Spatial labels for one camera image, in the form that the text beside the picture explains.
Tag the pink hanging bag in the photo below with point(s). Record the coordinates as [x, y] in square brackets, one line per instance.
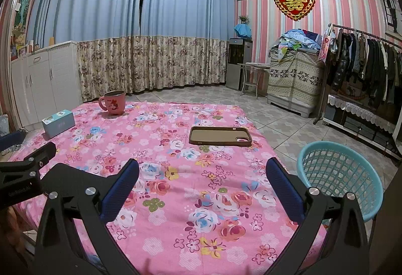
[326, 44]

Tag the grey plastic bag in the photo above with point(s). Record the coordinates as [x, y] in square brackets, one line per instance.
[3, 126]

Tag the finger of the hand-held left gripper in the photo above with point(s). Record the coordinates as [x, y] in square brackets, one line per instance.
[9, 140]
[37, 158]

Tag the small photo frame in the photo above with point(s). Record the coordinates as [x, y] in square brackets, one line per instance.
[22, 51]

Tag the black and white wall poster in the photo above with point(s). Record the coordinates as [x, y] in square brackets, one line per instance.
[391, 8]

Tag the metal clothes rack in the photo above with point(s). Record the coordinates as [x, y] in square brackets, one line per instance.
[321, 96]

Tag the patterned cloth covered cabinet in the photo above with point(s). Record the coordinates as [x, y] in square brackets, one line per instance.
[295, 83]

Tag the pink floral blanket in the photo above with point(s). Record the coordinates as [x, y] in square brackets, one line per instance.
[176, 168]

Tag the colourful wall poster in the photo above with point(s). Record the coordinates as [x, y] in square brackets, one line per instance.
[24, 5]

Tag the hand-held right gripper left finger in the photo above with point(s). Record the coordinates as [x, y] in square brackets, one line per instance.
[121, 190]

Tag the brown phone case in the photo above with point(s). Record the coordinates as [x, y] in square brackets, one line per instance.
[216, 136]

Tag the light blue tissue box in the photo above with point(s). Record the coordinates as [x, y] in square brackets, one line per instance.
[59, 126]

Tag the blue floral curtain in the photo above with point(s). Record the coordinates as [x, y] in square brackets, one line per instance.
[188, 11]
[94, 11]

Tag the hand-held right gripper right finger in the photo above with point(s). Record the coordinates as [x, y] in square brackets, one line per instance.
[285, 193]

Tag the white cabinet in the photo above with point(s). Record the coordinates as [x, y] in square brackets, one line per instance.
[47, 80]

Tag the lace-trimmed low shelf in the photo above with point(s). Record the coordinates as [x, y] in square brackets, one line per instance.
[361, 124]

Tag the light blue plastic basket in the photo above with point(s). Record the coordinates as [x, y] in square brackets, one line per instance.
[339, 168]

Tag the row of hanging clothes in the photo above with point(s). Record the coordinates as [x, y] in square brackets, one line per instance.
[370, 64]

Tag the blue cloth bundle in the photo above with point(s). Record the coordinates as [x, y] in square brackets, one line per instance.
[243, 30]

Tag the small metal table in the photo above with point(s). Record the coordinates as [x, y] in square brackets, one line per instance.
[254, 65]

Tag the small potted plant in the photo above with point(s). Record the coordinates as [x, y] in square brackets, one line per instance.
[244, 19]

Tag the pile of clothes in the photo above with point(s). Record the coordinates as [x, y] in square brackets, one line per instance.
[300, 41]

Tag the red heart wall decoration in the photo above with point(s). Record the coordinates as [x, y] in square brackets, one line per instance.
[293, 0]

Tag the grey water dispenser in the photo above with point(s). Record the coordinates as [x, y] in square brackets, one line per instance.
[238, 64]

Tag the pink mug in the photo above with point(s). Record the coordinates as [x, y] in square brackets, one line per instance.
[114, 104]

